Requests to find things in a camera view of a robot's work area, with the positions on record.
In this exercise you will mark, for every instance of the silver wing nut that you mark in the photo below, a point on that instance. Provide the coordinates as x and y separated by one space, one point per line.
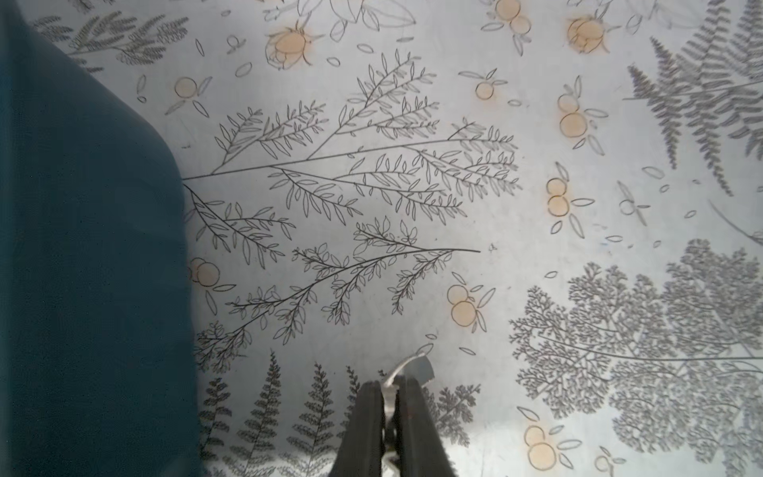
416 366

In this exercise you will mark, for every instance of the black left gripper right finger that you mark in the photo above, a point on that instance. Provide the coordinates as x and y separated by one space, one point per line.
419 447

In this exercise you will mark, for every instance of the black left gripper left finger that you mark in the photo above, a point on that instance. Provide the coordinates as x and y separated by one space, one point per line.
361 449

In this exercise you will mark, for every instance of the teal plastic storage box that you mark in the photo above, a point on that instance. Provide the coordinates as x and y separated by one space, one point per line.
97 369

